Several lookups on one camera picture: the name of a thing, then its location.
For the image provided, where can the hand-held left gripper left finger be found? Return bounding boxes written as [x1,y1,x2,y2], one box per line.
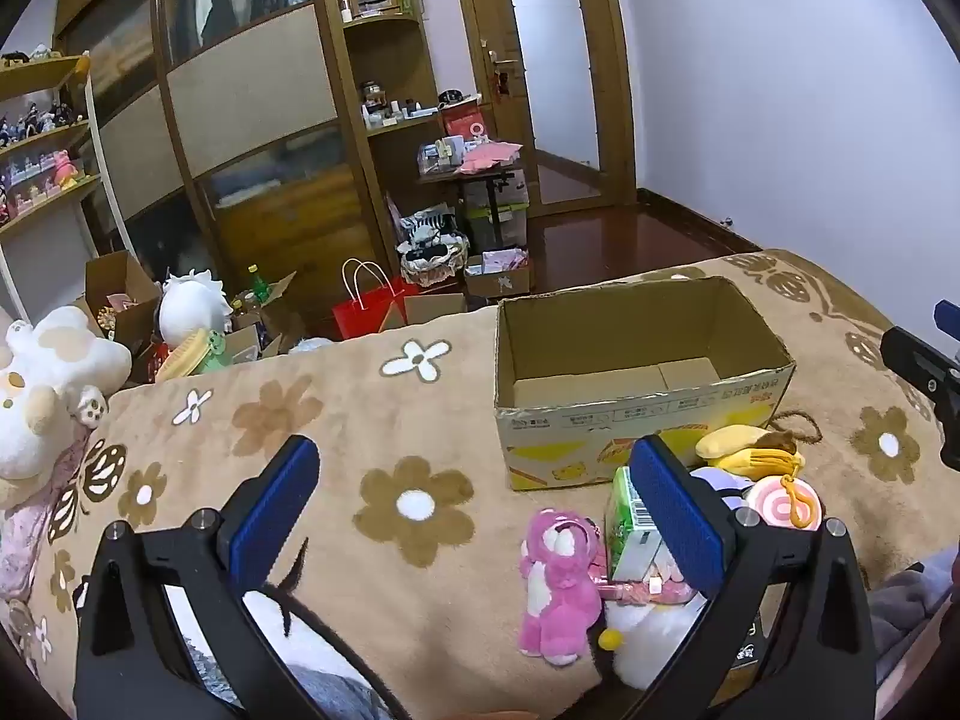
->
[73,435,322,720]

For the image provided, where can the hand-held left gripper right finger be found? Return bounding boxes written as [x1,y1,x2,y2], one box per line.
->
[631,433,878,720]

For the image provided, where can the green tissue pack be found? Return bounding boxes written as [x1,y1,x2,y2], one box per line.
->
[604,466,672,584]

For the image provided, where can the blindfolded white-haired plush doll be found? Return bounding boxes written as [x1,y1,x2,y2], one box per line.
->
[688,465,751,511]

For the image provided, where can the pink swirl round plush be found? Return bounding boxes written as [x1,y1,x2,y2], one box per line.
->
[741,474,824,535]

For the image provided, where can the yellow banana plush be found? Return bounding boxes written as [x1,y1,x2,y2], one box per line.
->
[694,424,807,479]

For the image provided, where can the pink bear plush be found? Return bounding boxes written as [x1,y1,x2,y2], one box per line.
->
[519,508,605,668]

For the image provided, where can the cardboard box yellow print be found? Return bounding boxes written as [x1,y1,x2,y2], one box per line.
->
[495,276,797,494]

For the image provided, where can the pink plastic packet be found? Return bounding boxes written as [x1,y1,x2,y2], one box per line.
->
[600,540,706,608]

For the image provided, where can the brown flower blanket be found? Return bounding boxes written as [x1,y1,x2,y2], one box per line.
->
[0,247,960,720]

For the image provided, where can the white duck plush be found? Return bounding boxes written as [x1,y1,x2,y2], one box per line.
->
[598,592,710,691]

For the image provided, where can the dark packet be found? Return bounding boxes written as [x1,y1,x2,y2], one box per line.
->
[724,607,770,691]

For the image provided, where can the yellow green plush toy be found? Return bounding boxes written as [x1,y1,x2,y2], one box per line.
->
[154,326,230,383]

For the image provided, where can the cardboard box with bottles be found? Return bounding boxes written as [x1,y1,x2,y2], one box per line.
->
[225,270,302,361]

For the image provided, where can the red paper bag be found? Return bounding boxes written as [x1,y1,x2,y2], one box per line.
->
[332,259,422,344]

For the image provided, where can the white round plush toy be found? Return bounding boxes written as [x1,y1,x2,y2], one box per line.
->
[156,268,235,353]

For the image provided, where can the grey cloth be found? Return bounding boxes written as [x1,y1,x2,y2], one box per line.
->
[862,555,960,683]

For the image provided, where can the pink quilt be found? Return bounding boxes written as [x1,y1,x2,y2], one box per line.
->
[0,442,100,616]

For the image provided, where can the small brown cardboard box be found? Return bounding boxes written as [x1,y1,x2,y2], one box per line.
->
[403,292,467,329]

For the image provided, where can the large white cat plush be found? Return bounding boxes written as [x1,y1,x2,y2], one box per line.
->
[0,306,133,511]

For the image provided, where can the open brown cardboard box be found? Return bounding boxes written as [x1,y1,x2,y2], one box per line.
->
[85,250,163,361]

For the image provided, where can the cardboard box with pink contents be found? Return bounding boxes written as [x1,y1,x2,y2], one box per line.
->
[463,250,532,298]

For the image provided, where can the cluttered side table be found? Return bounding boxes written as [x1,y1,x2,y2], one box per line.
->
[416,109,530,256]

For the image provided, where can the wooden wardrobe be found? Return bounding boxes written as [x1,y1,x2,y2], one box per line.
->
[52,0,466,301]

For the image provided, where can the wooden display shelf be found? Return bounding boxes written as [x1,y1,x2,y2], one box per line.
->
[0,51,136,256]

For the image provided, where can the wooden glass door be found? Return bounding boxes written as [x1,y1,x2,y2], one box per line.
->
[450,0,638,212]

